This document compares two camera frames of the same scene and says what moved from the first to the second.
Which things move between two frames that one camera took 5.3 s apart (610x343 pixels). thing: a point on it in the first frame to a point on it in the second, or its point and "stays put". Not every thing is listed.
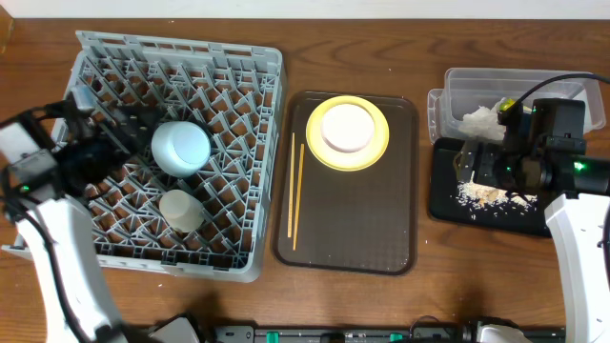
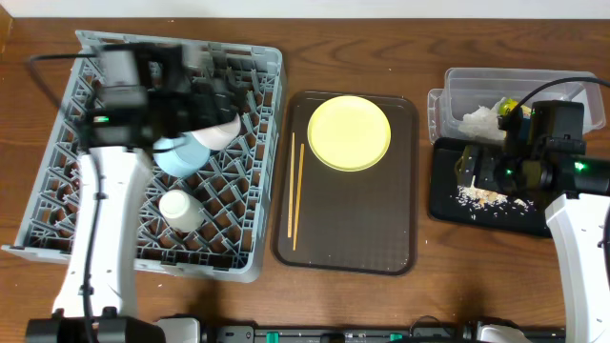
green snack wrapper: (507, 103) stays put
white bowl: (347, 128) to (217, 137)
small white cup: (181, 211) stays put
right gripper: (483, 163) stays put
